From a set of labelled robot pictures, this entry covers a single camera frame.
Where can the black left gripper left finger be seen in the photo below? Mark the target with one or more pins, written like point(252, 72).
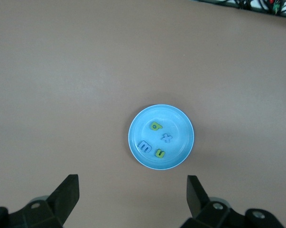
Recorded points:
point(50, 209)

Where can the blue plate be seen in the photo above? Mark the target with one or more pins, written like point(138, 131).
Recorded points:
point(178, 123)

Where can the green foam lowercase q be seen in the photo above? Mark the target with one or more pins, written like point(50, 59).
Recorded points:
point(159, 127)

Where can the green foam lowercase u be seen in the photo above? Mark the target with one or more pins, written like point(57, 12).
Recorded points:
point(160, 156)

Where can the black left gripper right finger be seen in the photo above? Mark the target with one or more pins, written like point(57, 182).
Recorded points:
point(204, 213)

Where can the blue foam lowercase m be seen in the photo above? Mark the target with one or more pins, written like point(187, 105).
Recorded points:
point(141, 143)

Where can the brown table cover sheet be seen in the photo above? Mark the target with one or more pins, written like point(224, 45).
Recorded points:
point(62, 71)

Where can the blue foam lowercase x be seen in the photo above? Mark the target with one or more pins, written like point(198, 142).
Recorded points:
point(167, 138)

